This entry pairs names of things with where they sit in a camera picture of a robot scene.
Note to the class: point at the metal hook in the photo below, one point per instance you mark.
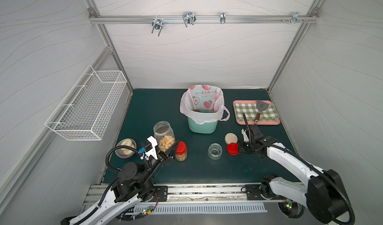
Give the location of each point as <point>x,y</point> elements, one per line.
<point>295,19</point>
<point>222,18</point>
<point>189,18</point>
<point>157,24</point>

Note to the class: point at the beige jar lid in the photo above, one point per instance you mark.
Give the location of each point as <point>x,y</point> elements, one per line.
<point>230,138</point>

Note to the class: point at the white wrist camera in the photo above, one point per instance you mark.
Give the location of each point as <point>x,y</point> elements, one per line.
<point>148,149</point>
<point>245,135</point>

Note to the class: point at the green white checkered cloth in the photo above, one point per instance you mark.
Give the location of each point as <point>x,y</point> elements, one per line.
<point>250,111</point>

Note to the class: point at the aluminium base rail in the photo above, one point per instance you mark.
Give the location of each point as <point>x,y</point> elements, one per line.
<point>210,193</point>

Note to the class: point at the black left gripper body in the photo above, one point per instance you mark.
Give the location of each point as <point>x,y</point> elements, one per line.
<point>164,154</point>

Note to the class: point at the white wire basket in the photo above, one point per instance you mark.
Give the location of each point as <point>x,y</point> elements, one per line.
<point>85,112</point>

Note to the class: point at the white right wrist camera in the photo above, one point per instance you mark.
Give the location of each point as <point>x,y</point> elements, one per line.
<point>245,135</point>

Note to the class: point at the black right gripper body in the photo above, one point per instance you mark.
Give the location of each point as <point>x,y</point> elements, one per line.
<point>253,132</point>

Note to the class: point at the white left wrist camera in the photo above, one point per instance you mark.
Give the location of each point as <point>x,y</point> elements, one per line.
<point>148,149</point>

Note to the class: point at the grey bowl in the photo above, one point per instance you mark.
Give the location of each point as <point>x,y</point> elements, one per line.
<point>118,151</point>

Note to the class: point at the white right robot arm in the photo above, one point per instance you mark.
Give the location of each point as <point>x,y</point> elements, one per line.
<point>321,192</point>

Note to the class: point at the pink white plastic bin bag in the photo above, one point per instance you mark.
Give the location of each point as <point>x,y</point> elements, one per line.
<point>204,104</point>

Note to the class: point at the steel spatula wooden handle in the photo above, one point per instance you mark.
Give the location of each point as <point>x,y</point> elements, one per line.
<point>261,106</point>

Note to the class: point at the glass peanut jar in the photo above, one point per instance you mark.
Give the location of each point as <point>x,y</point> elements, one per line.
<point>215,151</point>

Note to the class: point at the pink plastic tray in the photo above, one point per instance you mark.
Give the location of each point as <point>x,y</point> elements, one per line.
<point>250,122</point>

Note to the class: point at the red jar lid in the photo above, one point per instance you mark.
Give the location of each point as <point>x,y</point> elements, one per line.
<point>233,149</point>

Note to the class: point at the aluminium crossbar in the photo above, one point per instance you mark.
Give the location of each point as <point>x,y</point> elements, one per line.
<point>200,19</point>

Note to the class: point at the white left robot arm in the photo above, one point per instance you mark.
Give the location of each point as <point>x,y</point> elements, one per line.
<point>132,185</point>

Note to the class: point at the white slotted cable duct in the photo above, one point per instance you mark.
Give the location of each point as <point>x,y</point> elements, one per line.
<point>214,208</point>

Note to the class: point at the mint green trash bin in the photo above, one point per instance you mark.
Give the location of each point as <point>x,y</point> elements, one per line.
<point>205,128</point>

